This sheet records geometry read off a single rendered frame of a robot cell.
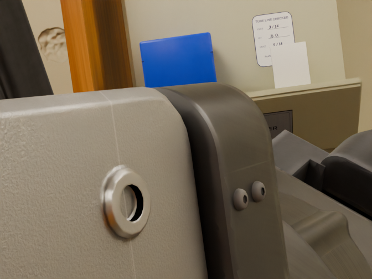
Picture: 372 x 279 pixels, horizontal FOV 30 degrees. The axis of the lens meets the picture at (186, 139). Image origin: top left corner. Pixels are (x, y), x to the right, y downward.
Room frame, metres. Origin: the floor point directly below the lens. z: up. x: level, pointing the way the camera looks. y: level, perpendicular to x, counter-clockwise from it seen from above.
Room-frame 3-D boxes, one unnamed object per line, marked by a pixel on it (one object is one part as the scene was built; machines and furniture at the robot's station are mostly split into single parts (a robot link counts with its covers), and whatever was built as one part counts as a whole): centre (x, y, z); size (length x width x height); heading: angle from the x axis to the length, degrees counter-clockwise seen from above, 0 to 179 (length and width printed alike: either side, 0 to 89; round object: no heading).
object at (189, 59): (1.01, -0.01, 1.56); 0.10 x 0.10 x 0.09; 87
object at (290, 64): (1.01, -0.16, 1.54); 0.05 x 0.05 x 0.06; 80
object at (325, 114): (1.01, -0.09, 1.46); 0.32 x 0.12 x 0.10; 87
